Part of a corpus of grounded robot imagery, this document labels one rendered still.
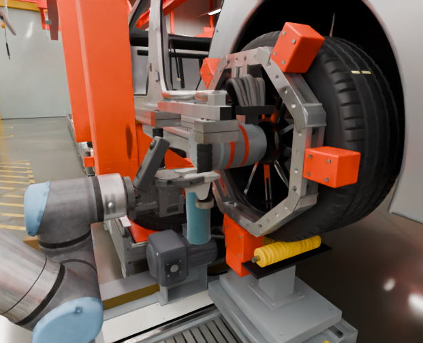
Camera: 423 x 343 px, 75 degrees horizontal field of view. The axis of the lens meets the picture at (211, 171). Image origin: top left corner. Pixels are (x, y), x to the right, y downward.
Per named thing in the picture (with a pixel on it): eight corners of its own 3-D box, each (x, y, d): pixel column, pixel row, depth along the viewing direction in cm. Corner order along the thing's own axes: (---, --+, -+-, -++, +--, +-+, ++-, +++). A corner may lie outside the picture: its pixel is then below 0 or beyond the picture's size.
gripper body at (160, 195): (174, 200, 66) (122, 210, 61) (172, 165, 64) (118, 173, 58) (186, 212, 60) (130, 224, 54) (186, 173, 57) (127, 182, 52)
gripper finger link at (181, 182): (199, 180, 63) (161, 184, 60) (199, 172, 62) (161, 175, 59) (206, 186, 59) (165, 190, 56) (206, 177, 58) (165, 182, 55)
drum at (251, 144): (268, 169, 86) (270, 122, 82) (206, 178, 76) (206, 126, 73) (242, 159, 98) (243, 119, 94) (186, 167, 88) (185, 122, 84)
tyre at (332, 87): (410, 252, 76) (409, -4, 69) (355, 278, 65) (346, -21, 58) (261, 208, 135) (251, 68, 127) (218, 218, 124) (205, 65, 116)
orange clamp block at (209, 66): (231, 75, 99) (223, 58, 102) (212, 75, 95) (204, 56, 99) (224, 90, 104) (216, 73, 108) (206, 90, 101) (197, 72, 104)
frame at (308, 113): (311, 258, 74) (336, 37, 60) (293, 265, 71) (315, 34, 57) (214, 195, 121) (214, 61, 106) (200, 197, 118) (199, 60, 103)
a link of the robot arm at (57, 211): (30, 226, 54) (21, 177, 51) (99, 214, 60) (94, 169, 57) (26, 251, 46) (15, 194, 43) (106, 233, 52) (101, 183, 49)
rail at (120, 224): (142, 263, 141) (139, 224, 135) (123, 269, 137) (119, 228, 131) (91, 161, 351) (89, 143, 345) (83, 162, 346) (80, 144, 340)
